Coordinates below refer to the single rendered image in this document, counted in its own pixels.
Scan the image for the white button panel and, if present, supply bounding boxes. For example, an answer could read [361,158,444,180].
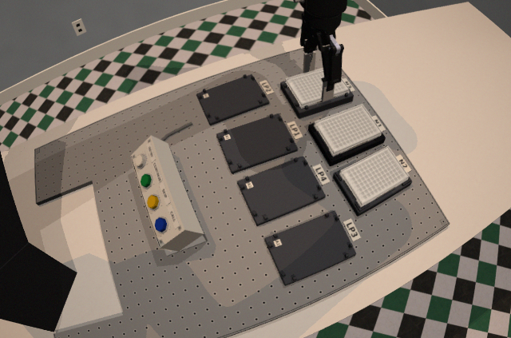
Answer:
[131,122,208,256]

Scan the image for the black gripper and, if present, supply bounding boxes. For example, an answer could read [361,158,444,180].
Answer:
[300,9,344,101]

